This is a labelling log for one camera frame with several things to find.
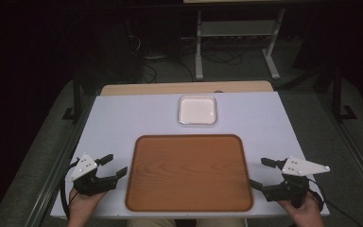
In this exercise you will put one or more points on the white metal stand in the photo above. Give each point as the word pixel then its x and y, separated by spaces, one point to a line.
pixel 233 28

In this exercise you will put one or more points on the square white dish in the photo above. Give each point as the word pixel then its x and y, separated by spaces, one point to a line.
pixel 198 109

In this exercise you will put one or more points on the black metal stand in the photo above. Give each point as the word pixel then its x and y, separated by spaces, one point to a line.
pixel 337 97
pixel 76 97

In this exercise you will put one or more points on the brown wooden tray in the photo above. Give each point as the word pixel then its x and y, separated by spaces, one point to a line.
pixel 189 173

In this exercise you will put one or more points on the person's right hand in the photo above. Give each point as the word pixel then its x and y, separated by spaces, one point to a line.
pixel 307 217

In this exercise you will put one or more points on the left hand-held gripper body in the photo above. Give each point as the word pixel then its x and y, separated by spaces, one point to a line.
pixel 85 168

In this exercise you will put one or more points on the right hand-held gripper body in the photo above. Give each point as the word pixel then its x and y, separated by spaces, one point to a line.
pixel 296 186

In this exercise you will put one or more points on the person's left hand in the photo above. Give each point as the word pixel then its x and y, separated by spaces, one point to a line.
pixel 80 206

